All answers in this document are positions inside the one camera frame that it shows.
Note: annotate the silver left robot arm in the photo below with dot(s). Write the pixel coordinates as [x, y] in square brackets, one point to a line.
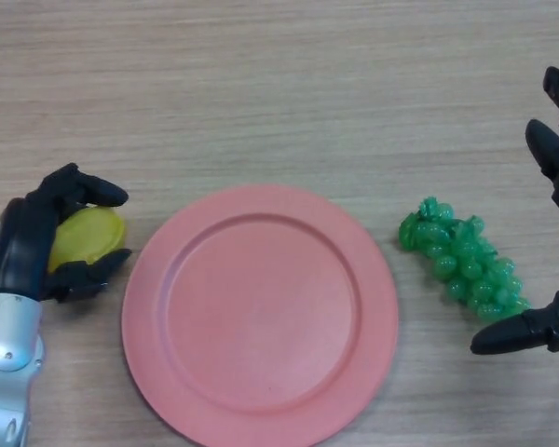
[7, 363]

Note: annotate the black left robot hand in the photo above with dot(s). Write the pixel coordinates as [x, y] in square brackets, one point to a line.
[21, 251]

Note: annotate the green grape bunch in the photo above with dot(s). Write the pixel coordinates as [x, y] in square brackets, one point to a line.
[468, 265]

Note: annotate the yellow starfruit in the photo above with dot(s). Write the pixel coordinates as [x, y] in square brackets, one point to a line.
[86, 235]

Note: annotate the pink round plate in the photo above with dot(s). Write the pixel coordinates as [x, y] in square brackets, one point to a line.
[258, 312]

